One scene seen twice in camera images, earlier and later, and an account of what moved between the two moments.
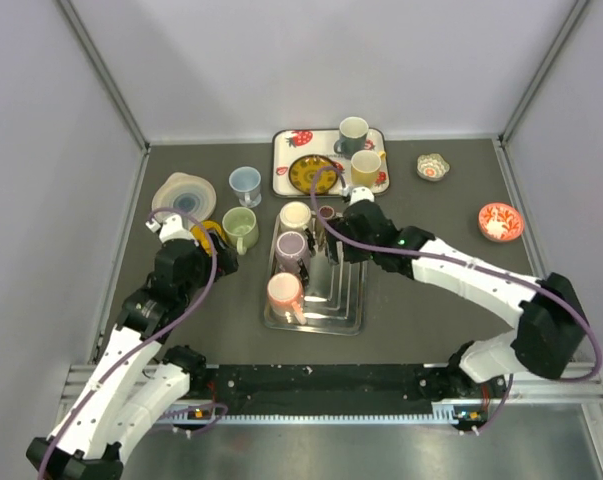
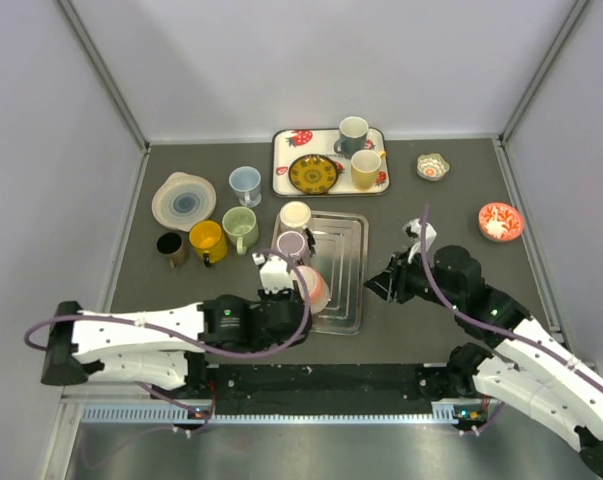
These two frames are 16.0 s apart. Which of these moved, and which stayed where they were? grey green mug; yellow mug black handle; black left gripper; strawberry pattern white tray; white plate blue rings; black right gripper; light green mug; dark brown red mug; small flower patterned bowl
Moved: black right gripper; dark brown red mug; black left gripper
Stayed: light green mug; small flower patterned bowl; grey green mug; white plate blue rings; yellow mug black handle; strawberry pattern white tray
